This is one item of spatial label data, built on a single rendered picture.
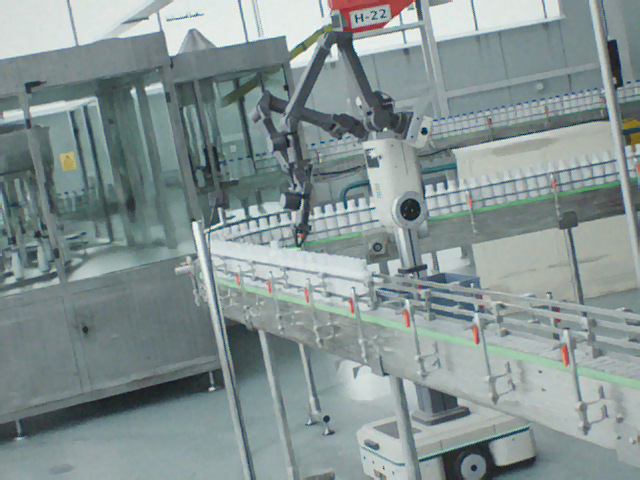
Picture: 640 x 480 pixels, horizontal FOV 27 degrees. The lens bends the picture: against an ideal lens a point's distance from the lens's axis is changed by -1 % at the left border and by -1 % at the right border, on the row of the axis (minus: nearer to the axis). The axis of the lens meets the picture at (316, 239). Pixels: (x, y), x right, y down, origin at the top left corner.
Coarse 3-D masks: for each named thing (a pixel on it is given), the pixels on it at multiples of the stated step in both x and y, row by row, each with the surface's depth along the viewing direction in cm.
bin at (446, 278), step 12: (432, 276) 521; (444, 276) 523; (456, 276) 513; (468, 276) 502; (384, 288) 515; (432, 288) 488; (480, 288) 494; (384, 300) 505; (420, 300) 487; (432, 300) 488; (444, 300) 490; (432, 312) 488; (444, 312) 490; (336, 360) 504; (336, 372) 504
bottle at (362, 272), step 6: (360, 264) 432; (360, 270) 432; (366, 270) 432; (354, 276) 433; (360, 276) 431; (366, 276) 431; (372, 276) 433; (360, 288) 432; (366, 288) 431; (372, 288) 432; (366, 300) 432; (360, 306) 434; (366, 306) 432
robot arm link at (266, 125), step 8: (264, 104) 560; (264, 112) 558; (264, 120) 559; (272, 120) 562; (256, 128) 566; (264, 128) 560; (272, 128) 561; (264, 136) 562; (280, 152) 558; (280, 160) 559; (288, 160) 558; (296, 168) 558; (296, 176) 556; (304, 176) 558; (296, 184) 560
